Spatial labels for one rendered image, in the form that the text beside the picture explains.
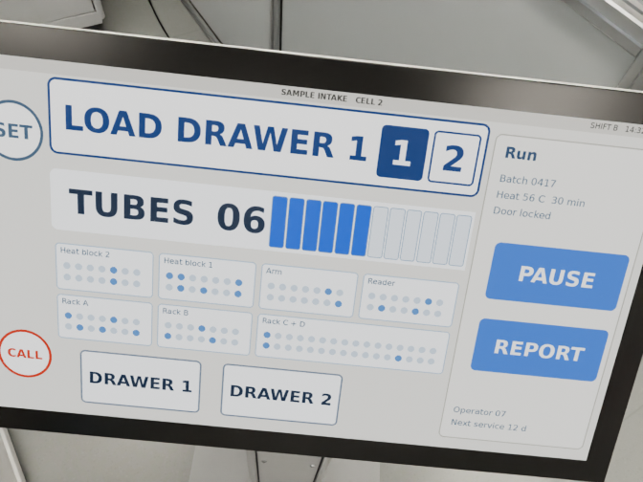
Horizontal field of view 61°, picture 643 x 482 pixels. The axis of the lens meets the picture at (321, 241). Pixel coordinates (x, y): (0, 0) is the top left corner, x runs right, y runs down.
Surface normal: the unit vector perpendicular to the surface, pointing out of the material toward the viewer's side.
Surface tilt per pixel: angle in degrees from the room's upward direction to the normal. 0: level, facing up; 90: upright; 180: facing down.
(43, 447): 0
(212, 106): 50
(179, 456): 0
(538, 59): 90
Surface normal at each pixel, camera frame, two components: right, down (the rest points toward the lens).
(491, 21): -0.85, 0.40
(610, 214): 0.00, 0.29
